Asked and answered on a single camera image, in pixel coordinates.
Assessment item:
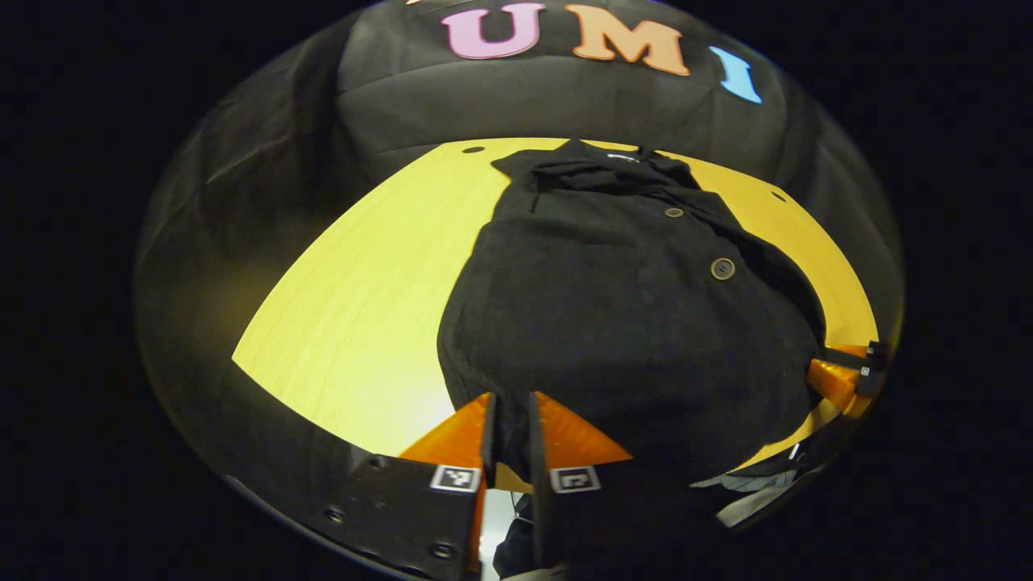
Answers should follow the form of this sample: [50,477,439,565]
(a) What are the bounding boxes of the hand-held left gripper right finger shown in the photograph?
[528,391,719,579]

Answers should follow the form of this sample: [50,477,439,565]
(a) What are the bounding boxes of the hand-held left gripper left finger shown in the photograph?
[321,391,499,581]

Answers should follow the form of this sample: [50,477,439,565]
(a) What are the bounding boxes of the black buttoned garment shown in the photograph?
[436,138,830,577]

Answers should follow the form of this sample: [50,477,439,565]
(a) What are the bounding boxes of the black backdrop cloth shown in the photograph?
[133,0,906,558]

